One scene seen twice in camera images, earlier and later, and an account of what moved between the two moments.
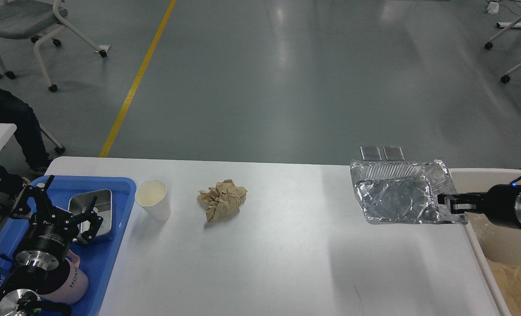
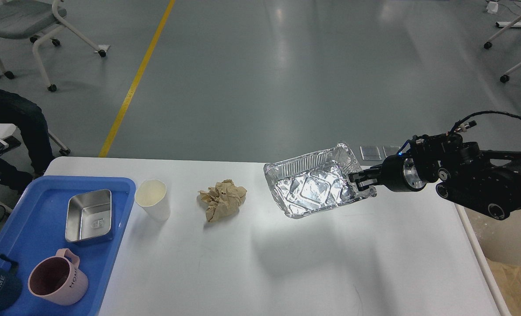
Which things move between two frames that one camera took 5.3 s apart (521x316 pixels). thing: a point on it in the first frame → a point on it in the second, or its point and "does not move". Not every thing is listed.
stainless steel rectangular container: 79,202 does not move
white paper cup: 151,195 does not move
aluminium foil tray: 404,192 → 307,182
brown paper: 223,201 does not move
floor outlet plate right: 393,153 does not move
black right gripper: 514,206 → 400,173
